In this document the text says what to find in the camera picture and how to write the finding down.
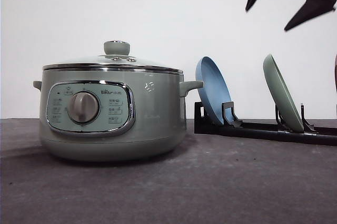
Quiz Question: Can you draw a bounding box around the green plate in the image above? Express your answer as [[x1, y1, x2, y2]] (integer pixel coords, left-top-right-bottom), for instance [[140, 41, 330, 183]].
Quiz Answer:
[[263, 54, 304, 133]]

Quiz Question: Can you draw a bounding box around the glass steamer lid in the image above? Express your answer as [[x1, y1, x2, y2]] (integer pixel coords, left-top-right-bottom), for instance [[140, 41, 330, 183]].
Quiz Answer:
[[42, 40, 184, 73]]

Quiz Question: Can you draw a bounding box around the blue plate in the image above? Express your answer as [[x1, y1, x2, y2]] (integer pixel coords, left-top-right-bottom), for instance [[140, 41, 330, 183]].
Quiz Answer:
[[195, 56, 233, 125]]

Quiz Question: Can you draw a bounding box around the black plate rack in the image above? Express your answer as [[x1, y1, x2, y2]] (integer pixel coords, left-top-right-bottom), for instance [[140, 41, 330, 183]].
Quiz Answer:
[[194, 101, 337, 146]]

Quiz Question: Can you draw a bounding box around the green electric steamer pot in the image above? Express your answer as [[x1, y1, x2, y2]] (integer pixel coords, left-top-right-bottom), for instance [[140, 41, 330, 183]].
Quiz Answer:
[[33, 64, 204, 162]]

